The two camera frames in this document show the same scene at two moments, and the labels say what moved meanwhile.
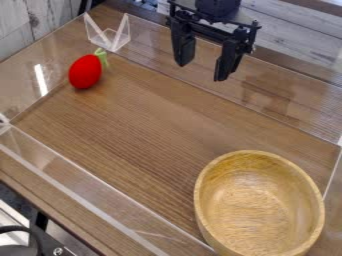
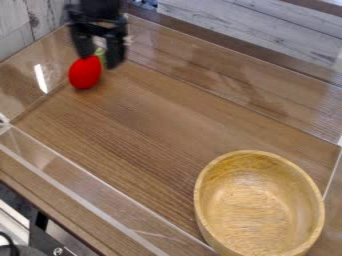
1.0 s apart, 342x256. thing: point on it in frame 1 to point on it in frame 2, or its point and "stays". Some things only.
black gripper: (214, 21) to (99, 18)
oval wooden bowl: (259, 205) stays
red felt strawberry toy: (85, 68) stays
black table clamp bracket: (43, 243) stays
